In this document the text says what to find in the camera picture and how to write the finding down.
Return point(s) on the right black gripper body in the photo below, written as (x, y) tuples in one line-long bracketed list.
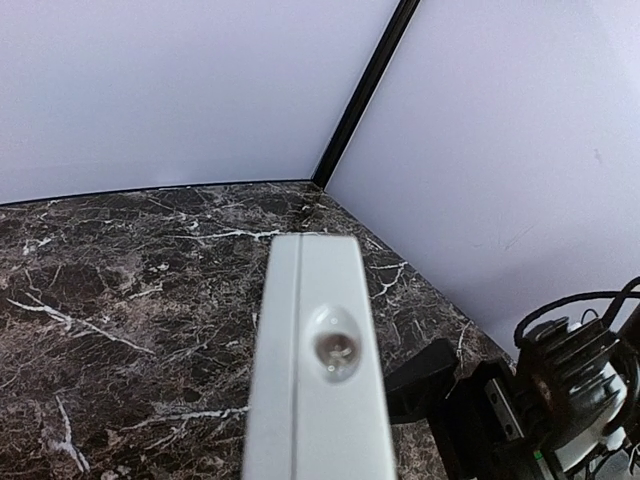
[(473, 442)]

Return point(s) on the white remote control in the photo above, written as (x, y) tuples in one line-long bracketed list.
[(317, 407)]

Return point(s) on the right black frame post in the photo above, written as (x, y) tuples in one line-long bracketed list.
[(364, 91)]

